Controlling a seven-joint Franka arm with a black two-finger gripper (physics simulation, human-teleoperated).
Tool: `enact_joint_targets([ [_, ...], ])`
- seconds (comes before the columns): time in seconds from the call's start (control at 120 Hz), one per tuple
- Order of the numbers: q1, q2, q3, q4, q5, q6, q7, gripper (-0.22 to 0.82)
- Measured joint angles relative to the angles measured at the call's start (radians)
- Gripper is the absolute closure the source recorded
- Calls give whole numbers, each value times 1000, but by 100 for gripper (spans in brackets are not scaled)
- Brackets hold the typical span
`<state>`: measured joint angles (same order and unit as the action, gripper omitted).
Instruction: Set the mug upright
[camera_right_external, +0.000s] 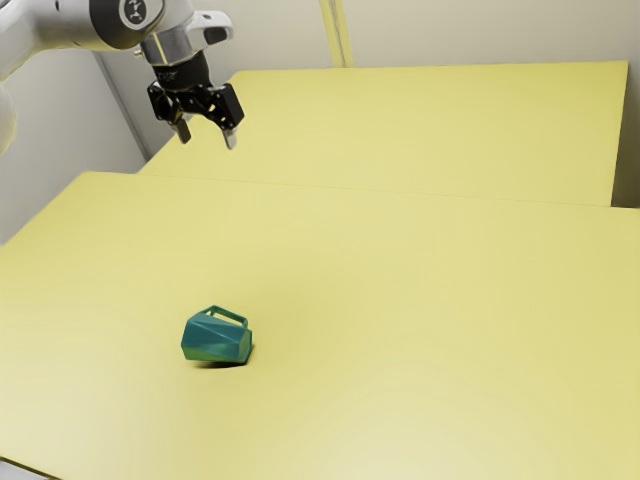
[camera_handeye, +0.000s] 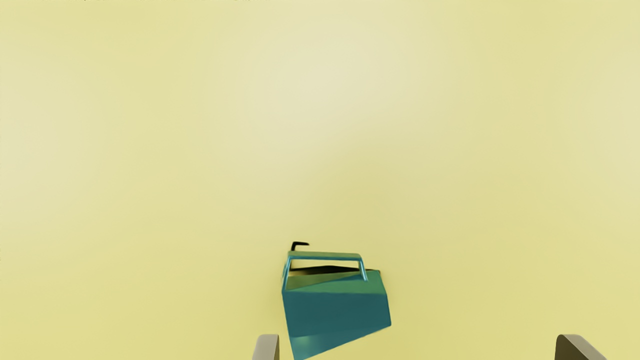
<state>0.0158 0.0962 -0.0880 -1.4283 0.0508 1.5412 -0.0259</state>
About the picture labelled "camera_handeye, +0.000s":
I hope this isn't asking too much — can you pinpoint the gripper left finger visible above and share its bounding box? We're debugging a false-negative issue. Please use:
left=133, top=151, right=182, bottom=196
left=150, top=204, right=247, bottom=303
left=252, top=334, right=280, bottom=360

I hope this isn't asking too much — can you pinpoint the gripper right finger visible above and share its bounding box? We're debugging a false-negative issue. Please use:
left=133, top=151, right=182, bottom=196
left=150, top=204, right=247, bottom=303
left=555, top=334, right=608, bottom=360

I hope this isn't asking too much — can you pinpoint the teal faceted mug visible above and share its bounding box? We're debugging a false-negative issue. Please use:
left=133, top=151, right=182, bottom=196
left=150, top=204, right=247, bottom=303
left=281, top=251, right=392, bottom=360

